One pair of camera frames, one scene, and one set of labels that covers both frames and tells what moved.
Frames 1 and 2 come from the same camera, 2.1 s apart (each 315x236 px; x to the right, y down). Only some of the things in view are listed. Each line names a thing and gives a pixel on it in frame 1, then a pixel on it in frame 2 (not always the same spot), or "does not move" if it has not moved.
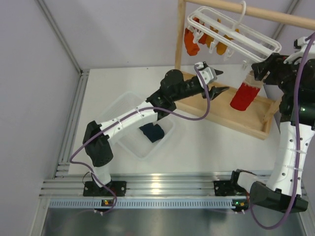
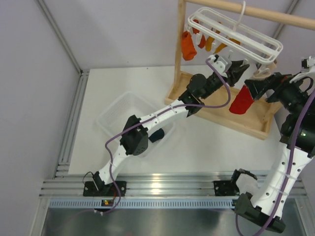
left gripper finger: [215, 91] → [236, 73]
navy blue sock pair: [153, 132] does not move
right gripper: [274, 63] → [276, 81]
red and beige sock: [247, 93] does not move
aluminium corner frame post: [81, 84] does not move
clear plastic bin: [134, 142] does not move
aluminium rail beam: [144, 184] does not move
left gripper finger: [217, 72] → [236, 64]
